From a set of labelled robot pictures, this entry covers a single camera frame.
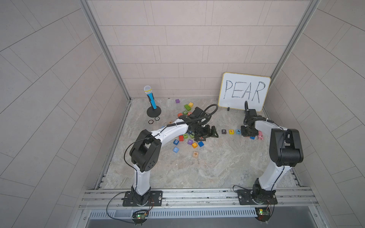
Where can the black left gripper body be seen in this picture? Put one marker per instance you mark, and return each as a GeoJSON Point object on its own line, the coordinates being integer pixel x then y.
{"type": "Point", "coordinates": [206, 132]}

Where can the tan plus block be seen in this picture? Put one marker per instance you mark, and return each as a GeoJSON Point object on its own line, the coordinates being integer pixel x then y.
{"type": "Point", "coordinates": [196, 154]}

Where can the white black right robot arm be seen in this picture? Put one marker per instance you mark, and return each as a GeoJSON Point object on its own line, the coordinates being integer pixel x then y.
{"type": "Point", "coordinates": [285, 152]}

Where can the green block at back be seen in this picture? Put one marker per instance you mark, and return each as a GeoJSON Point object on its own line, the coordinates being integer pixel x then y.
{"type": "Point", "coordinates": [187, 107]}

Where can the left circuit board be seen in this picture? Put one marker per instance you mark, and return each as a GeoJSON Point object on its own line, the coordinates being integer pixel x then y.
{"type": "Point", "coordinates": [139, 217]}

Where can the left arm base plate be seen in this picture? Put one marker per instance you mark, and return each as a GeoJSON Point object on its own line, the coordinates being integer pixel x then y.
{"type": "Point", "coordinates": [149, 199]}

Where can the pink pig toy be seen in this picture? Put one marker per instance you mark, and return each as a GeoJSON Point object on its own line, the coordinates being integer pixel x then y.
{"type": "Point", "coordinates": [260, 135]}

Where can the circuit board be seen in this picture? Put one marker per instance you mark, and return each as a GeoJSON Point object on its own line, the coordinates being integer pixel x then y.
{"type": "Point", "coordinates": [139, 217]}
{"type": "Point", "coordinates": [263, 214]}

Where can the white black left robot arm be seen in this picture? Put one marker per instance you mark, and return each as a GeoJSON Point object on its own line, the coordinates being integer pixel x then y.
{"type": "Point", "coordinates": [146, 149]}

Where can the blue toy microphone on stand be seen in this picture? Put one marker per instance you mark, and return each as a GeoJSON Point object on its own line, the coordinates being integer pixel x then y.
{"type": "Point", "coordinates": [153, 110]}

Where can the orange yellow B block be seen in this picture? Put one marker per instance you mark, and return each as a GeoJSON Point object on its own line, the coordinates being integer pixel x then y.
{"type": "Point", "coordinates": [194, 145]}

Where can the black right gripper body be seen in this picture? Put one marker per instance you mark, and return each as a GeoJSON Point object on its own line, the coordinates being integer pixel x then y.
{"type": "Point", "coordinates": [248, 130]}

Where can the aluminium rail frame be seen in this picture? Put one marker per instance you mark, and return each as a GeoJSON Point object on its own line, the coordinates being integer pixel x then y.
{"type": "Point", "coordinates": [197, 203]}

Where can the yellow framed whiteboard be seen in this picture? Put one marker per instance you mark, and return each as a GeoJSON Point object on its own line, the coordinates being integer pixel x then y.
{"type": "Point", "coordinates": [238, 89]}

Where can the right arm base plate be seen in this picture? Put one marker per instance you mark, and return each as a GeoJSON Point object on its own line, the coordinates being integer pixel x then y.
{"type": "Point", "coordinates": [256, 197]}

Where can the right circuit board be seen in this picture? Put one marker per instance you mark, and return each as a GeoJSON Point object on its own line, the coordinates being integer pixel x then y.
{"type": "Point", "coordinates": [263, 214]}

